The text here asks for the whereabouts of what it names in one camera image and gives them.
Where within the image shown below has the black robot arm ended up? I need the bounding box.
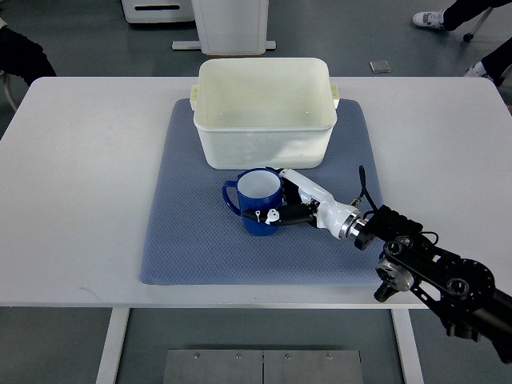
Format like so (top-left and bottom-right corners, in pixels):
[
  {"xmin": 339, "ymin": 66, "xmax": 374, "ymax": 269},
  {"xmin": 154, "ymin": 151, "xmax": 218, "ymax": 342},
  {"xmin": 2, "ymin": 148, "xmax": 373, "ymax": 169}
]
[{"xmin": 350, "ymin": 205, "xmax": 511, "ymax": 364}]

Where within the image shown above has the dark trouser leg right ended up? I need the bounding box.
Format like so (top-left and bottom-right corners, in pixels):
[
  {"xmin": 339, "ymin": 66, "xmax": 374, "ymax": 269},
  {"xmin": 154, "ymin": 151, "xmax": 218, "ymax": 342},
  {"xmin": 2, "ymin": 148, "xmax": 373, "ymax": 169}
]
[{"xmin": 481, "ymin": 38, "xmax": 512, "ymax": 84}]

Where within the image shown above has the white table leg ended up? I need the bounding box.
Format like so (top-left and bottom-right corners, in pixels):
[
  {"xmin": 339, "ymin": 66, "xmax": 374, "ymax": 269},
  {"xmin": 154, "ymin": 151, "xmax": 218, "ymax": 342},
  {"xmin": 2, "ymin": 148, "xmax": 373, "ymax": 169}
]
[
  {"xmin": 391, "ymin": 309, "xmax": 424, "ymax": 384},
  {"xmin": 95, "ymin": 307, "xmax": 130, "ymax": 384}
]

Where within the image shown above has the white sneaker right edge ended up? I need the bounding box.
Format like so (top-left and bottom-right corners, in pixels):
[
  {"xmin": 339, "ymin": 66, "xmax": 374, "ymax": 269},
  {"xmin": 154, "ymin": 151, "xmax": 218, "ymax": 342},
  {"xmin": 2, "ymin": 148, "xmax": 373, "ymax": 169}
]
[{"xmin": 464, "ymin": 62, "xmax": 489, "ymax": 78}]

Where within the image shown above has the white appliance with slot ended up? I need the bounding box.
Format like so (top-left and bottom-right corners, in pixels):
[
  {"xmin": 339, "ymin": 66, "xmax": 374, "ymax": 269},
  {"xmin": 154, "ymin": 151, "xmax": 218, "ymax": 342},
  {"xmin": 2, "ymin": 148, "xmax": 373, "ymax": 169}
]
[{"xmin": 121, "ymin": 0, "xmax": 194, "ymax": 24}]

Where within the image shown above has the blue mug white inside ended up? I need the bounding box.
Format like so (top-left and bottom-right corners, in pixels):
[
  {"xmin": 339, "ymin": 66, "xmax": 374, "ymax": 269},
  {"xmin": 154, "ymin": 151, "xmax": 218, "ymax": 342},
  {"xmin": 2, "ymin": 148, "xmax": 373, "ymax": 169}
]
[{"xmin": 222, "ymin": 168, "xmax": 282, "ymax": 236}]

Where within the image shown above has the chair caster leg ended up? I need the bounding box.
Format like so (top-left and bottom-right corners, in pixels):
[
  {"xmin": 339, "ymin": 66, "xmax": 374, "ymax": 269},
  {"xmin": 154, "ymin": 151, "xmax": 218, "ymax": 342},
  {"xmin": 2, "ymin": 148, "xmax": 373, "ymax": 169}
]
[{"xmin": 463, "ymin": 7, "xmax": 494, "ymax": 42}]

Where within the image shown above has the metal floor plate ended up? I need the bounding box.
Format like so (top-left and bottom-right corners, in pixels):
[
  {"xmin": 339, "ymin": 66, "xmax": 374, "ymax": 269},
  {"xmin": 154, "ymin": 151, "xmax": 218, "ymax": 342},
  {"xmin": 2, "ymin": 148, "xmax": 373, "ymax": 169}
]
[{"xmin": 163, "ymin": 349, "xmax": 363, "ymax": 383}]

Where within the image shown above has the left white table leg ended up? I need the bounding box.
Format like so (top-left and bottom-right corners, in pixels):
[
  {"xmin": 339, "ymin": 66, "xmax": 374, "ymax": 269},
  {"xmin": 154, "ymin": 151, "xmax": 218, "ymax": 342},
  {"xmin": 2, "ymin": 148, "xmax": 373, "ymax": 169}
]
[{"xmin": 95, "ymin": 307, "xmax": 130, "ymax": 384}]

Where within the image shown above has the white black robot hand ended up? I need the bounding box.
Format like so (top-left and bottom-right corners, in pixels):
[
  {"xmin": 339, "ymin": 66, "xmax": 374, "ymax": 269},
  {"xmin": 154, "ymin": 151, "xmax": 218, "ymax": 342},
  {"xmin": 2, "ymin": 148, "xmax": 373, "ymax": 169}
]
[{"xmin": 242, "ymin": 169, "xmax": 366, "ymax": 240}]

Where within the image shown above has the person in black left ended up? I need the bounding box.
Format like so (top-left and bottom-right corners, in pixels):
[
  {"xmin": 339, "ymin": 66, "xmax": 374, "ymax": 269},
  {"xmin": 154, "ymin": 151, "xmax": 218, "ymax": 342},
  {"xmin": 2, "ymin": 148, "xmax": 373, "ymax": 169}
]
[{"xmin": 1, "ymin": 26, "xmax": 56, "ymax": 86}]

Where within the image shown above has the dark trouser leg upper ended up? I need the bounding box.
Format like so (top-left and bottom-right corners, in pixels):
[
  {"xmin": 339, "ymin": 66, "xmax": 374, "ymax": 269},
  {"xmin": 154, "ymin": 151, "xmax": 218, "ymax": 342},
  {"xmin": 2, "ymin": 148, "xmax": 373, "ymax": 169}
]
[{"xmin": 442, "ymin": 0, "xmax": 510, "ymax": 31}]

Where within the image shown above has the dark trouser leg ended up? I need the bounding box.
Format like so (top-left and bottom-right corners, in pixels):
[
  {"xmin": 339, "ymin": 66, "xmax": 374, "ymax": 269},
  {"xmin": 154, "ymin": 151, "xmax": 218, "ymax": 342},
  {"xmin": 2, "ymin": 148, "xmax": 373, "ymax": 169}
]
[
  {"xmin": 481, "ymin": 38, "xmax": 512, "ymax": 84},
  {"xmin": 442, "ymin": 0, "xmax": 510, "ymax": 31}
]

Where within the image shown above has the white pedestal stand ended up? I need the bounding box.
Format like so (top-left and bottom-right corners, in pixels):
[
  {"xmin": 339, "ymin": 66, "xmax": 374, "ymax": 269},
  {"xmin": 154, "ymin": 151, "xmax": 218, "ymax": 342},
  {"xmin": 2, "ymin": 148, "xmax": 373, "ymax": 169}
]
[{"xmin": 172, "ymin": 0, "xmax": 277, "ymax": 56}]

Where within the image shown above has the white sneaker upper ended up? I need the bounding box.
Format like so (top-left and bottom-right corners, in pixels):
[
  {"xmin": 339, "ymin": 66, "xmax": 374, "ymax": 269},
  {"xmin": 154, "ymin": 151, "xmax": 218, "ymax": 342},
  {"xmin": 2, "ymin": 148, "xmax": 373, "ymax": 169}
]
[{"xmin": 411, "ymin": 10, "xmax": 444, "ymax": 30}]

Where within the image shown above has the right white table leg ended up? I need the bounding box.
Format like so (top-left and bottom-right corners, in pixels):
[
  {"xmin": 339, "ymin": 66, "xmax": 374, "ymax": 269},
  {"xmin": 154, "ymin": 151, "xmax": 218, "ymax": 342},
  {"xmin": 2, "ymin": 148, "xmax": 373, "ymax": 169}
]
[{"xmin": 391, "ymin": 309, "xmax": 424, "ymax": 384}]

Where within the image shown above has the cream plastic box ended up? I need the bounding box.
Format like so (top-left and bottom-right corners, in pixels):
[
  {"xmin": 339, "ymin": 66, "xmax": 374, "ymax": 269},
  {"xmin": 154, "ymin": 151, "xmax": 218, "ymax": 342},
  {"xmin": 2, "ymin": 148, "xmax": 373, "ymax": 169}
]
[{"xmin": 190, "ymin": 58, "xmax": 340, "ymax": 170}]

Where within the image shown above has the blue textured mat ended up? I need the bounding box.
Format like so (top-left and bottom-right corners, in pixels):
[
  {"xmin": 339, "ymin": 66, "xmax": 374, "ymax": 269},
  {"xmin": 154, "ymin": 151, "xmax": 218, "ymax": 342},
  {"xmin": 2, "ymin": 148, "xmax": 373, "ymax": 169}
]
[{"xmin": 140, "ymin": 99, "xmax": 383, "ymax": 286}]

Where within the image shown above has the small grey floor plate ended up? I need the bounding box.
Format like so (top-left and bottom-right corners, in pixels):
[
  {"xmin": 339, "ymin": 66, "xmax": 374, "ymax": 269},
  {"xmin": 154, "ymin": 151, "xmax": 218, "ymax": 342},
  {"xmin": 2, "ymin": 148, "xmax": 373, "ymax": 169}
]
[{"xmin": 369, "ymin": 60, "xmax": 391, "ymax": 74}]

